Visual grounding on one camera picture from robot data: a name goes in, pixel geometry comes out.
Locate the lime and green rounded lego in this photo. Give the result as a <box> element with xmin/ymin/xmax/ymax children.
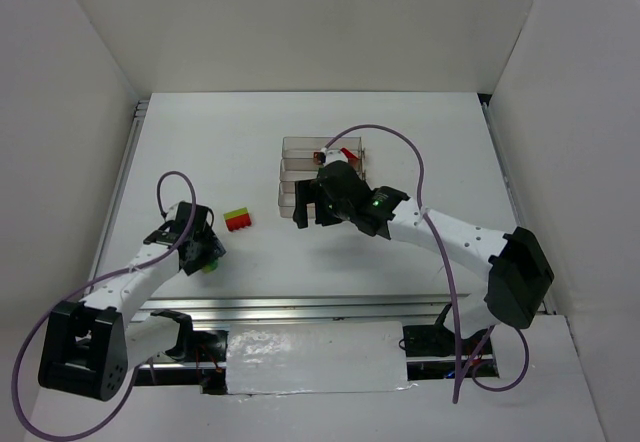
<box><xmin>201</xmin><ymin>259</ymin><xmax>218</xmax><ymax>273</ymax></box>

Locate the red lego brick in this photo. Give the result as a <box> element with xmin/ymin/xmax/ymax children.
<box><xmin>341</xmin><ymin>148</ymin><xmax>359</xmax><ymax>163</ymax></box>

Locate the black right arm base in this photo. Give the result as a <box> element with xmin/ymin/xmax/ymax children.
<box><xmin>399</xmin><ymin>311</ymin><xmax>494</xmax><ymax>363</ymax></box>

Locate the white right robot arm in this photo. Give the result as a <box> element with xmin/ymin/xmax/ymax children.
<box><xmin>293</xmin><ymin>161</ymin><xmax>554</xmax><ymax>339</ymax></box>

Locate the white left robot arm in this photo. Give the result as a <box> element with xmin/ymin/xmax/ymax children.
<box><xmin>38</xmin><ymin>202</ymin><xmax>225</xmax><ymax>401</ymax></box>

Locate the lime and red lego block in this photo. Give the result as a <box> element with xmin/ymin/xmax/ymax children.
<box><xmin>223</xmin><ymin>207</ymin><xmax>252</xmax><ymax>232</ymax></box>

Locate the white foam board cover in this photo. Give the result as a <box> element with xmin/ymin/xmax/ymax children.
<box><xmin>226</xmin><ymin>321</ymin><xmax>410</xmax><ymax>395</ymax></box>

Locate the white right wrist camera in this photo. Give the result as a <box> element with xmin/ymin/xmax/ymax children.
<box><xmin>319</xmin><ymin>148</ymin><xmax>348</xmax><ymax>166</ymax></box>

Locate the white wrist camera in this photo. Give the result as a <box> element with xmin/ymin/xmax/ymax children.
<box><xmin>162</xmin><ymin>202</ymin><xmax>181</xmax><ymax>222</ymax></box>
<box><xmin>319</xmin><ymin>148</ymin><xmax>348</xmax><ymax>166</ymax></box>

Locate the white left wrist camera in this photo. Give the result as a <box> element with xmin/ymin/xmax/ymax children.
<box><xmin>162</xmin><ymin>202</ymin><xmax>181</xmax><ymax>222</ymax></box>

